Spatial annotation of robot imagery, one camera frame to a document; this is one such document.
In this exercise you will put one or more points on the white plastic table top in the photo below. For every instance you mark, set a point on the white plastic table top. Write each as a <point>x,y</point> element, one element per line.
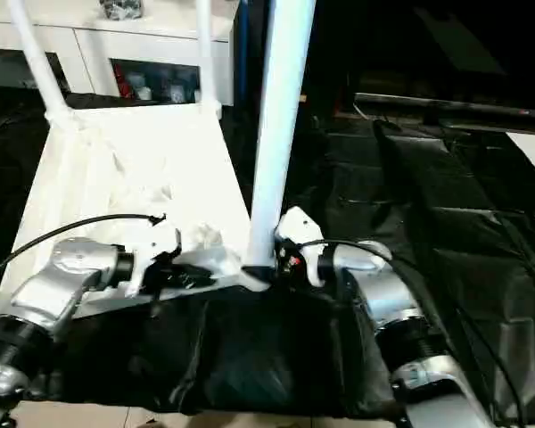
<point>134,169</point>

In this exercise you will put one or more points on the white plastic table leg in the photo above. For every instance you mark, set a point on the white plastic table leg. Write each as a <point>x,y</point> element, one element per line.
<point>36,62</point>
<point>281,116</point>
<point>208,53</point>

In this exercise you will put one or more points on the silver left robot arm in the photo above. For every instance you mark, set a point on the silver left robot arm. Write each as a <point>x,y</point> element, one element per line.
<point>53,285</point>

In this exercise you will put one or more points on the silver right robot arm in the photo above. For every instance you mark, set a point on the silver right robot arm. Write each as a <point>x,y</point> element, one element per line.
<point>383,294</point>

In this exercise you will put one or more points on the black plastic mat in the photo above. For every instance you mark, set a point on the black plastic mat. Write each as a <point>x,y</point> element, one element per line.
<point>428,223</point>

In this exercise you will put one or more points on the small white jar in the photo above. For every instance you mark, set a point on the small white jar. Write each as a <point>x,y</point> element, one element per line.
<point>165,91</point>

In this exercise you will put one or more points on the red bottle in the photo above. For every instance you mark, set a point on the red bottle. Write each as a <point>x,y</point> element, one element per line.
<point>122,82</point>

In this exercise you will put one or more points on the black low shelf board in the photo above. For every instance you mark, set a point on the black low shelf board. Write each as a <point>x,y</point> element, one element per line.
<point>455,102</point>

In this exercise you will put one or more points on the white sideboard cabinet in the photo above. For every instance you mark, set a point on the white sideboard cabinet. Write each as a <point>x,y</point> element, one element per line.
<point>89,45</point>

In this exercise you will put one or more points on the grey crumpled object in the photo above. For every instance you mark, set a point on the grey crumpled object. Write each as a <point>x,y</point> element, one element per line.
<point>122,8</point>

